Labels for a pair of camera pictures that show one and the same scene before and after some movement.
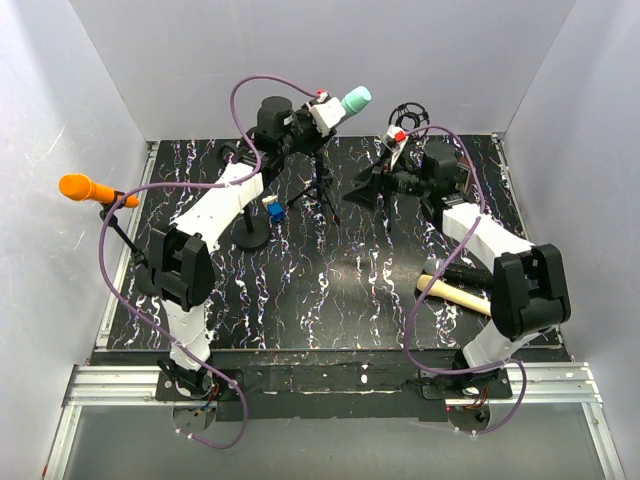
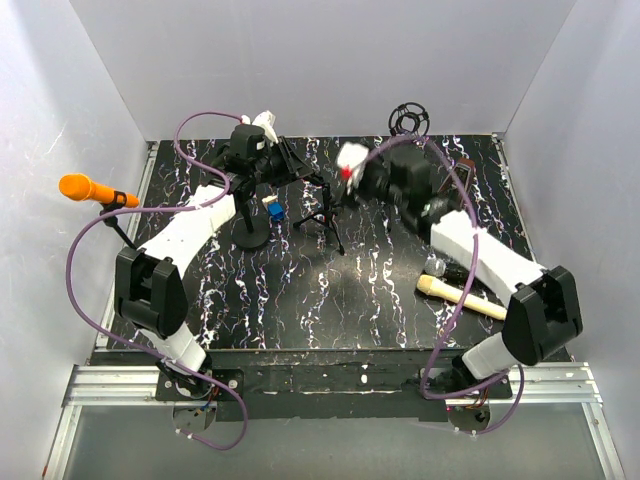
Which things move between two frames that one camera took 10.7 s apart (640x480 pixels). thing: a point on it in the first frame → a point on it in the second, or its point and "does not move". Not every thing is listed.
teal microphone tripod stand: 317,191 → 326,215
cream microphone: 456,295 does not move
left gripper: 320,140 → 293,169
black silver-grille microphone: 462,274 does not move
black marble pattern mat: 342,249 does not move
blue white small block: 275,208 does not move
